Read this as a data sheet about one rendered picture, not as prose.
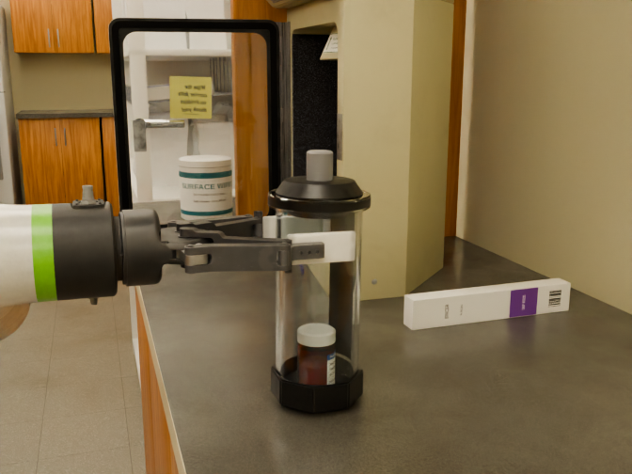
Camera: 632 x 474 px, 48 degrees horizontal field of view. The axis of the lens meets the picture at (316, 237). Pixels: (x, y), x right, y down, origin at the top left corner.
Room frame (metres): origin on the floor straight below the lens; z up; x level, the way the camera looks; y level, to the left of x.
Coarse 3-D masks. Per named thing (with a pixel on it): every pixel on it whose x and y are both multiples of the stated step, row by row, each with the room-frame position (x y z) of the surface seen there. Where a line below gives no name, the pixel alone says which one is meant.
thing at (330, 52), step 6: (336, 30) 1.21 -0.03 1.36; (330, 36) 1.22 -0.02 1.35; (336, 36) 1.20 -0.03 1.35; (330, 42) 1.21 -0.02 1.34; (336, 42) 1.20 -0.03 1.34; (324, 48) 1.23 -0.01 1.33; (330, 48) 1.20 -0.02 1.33; (336, 48) 1.19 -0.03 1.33; (324, 54) 1.22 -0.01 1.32; (330, 54) 1.20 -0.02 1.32; (336, 54) 1.19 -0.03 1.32
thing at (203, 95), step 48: (144, 48) 1.33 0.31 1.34; (192, 48) 1.34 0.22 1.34; (240, 48) 1.36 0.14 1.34; (144, 96) 1.33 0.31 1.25; (192, 96) 1.34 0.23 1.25; (240, 96) 1.36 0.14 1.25; (192, 144) 1.34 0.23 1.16; (240, 144) 1.36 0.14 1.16; (144, 192) 1.32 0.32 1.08; (192, 192) 1.34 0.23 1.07; (240, 192) 1.36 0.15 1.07
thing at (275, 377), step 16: (288, 208) 0.70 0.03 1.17; (304, 208) 0.69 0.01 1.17; (320, 208) 0.69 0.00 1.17; (336, 208) 0.69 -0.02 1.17; (352, 208) 0.70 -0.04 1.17; (272, 368) 0.74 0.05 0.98; (272, 384) 0.74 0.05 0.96; (288, 384) 0.70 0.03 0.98; (304, 384) 0.70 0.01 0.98; (336, 384) 0.70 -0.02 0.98; (352, 384) 0.71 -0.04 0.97; (288, 400) 0.70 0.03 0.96; (304, 400) 0.69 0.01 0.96; (320, 400) 0.69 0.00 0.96; (336, 400) 0.70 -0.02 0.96; (352, 400) 0.71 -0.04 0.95
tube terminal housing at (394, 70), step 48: (336, 0) 1.12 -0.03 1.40; (384, 0) 1.10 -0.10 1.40; (432, 0) 1.19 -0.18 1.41; (384, 48) 1.10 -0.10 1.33; (432, 48) 1.19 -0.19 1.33; (384, 96) 1.10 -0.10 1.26; (432, 96) 1.20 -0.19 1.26; (384, 144) 1.10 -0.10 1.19; (432, 144) 1.21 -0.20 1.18; (384, 192) 1.10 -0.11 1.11; (432, 192) 1.22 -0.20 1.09; (384, 240) 1.10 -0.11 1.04; (432, 240) 1.23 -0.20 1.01; (384, 288) 1.10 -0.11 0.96
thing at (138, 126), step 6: (138, 120) 1.31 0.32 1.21; (144, 120) 1.31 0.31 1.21; (138, 126) 1.30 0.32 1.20; (144, 126) 1.31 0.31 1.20; (138, 132) 1.31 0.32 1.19; (144, 132) 1.31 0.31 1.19; (138, 138) 1.31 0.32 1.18; (144, 138) 1.31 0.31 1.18; (138, 144) 1.31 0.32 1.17; (144, 144) 1.31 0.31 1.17; (138, 150) 1.31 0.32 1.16; (144, 150) 1.31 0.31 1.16
